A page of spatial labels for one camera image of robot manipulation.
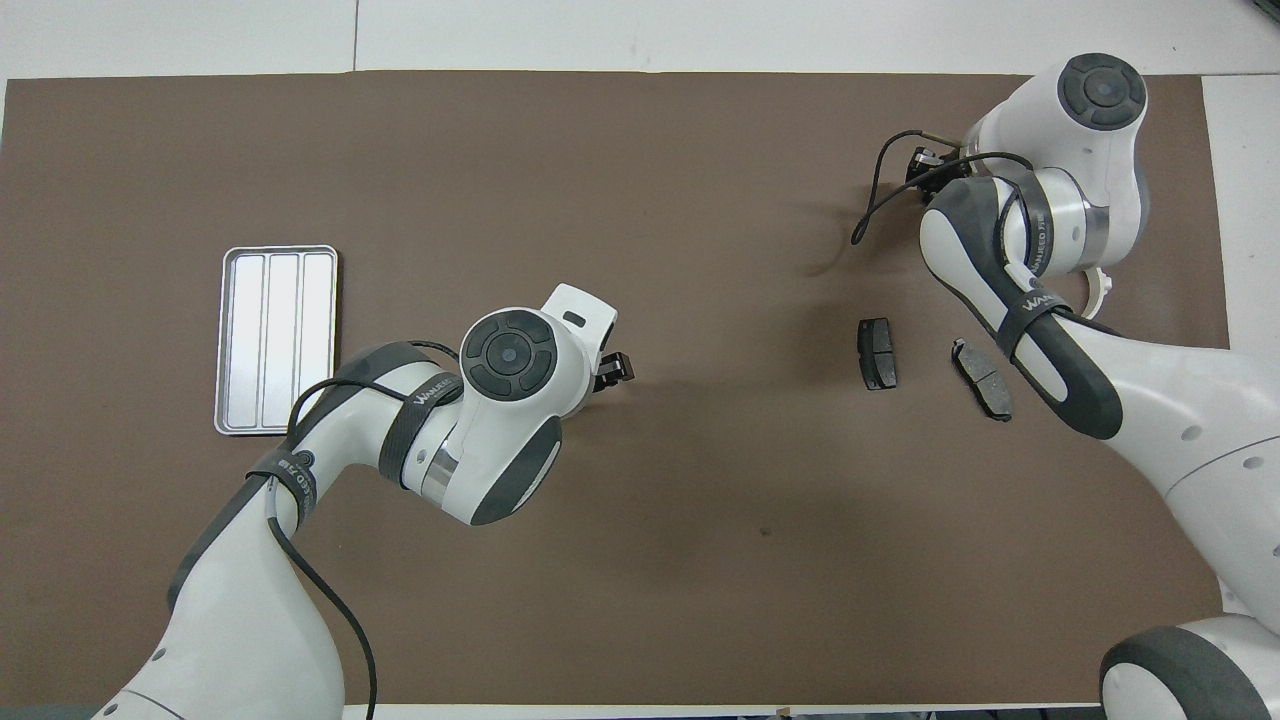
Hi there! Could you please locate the rectangular dark brake pad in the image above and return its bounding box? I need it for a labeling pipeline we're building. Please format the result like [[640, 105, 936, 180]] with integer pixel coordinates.
[[856, 317, 899, 392]]

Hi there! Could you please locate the curved dark brake pad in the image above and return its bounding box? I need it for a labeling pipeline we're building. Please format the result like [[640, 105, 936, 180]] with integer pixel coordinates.
[[950, 338, 1014, 424]]

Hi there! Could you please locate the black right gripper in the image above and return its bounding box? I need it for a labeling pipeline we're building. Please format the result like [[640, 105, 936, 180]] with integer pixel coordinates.
[[904, 146, 963, 202]]

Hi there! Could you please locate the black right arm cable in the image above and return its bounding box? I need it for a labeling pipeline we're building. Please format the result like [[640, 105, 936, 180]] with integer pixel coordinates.
[[851, 129, 1036, 247]]

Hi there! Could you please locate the silver metal tray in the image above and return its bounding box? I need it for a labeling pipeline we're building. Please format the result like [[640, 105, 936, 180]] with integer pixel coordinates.
[[213, 244, 340, 438]]

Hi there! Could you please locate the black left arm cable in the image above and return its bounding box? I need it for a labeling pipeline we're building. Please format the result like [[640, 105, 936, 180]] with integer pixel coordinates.
[[262, 338, 462, 720]]

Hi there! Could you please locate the brown table mat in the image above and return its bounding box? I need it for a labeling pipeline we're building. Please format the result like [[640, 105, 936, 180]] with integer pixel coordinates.
[[0, 70, 1233, 707]]

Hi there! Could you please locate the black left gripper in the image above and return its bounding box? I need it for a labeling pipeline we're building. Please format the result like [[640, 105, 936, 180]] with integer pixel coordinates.
[[589, 351, 639, 394]]

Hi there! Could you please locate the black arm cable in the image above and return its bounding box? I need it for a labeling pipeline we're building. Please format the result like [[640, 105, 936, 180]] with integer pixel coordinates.
[[851, 129, 1036, 247], [262, 338, 462, 720]]

